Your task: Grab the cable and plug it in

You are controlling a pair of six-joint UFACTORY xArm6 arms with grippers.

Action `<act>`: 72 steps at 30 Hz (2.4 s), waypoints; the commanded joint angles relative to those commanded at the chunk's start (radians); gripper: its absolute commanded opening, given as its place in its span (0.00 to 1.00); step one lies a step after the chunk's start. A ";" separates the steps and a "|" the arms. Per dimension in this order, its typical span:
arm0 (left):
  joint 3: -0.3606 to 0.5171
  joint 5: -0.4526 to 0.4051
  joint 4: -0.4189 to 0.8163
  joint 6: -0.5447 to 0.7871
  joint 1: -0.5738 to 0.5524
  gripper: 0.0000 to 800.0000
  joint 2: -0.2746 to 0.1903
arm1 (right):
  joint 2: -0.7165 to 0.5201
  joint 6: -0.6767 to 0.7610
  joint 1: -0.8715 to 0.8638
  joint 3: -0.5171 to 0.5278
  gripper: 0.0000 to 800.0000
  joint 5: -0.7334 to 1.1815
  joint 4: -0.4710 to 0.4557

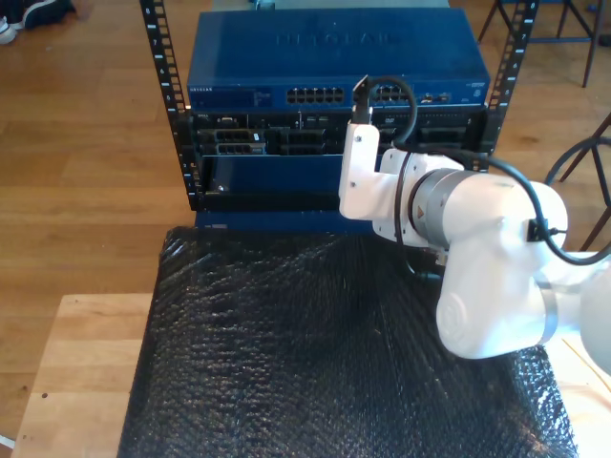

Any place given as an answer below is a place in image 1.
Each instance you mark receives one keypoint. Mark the dark metal stool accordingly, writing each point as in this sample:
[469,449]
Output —
[600,157]

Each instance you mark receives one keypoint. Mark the black rack server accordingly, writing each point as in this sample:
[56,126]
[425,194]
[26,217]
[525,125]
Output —
[286,138]

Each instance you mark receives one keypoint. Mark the white shoe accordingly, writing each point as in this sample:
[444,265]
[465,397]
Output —
[6,31]

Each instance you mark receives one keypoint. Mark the black bubble wrap mat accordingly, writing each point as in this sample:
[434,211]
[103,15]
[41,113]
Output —
[286,358]

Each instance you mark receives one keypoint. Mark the black perforated rack post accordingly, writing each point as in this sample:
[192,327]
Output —
[513,62]
[162,47]

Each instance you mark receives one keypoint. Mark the blue rack base panel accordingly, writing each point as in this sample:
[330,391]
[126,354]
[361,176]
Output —
[286,220]

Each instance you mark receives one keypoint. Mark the dark sneaker white sole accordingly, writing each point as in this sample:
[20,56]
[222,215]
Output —
[52,9]

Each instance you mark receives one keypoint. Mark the small white plastic piece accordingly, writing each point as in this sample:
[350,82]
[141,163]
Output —
[6,441]

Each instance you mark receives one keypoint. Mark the blue network switch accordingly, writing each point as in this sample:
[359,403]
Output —
[286,47]

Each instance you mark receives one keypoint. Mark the grey object behind switch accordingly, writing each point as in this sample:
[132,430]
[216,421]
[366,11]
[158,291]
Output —
[265,4]

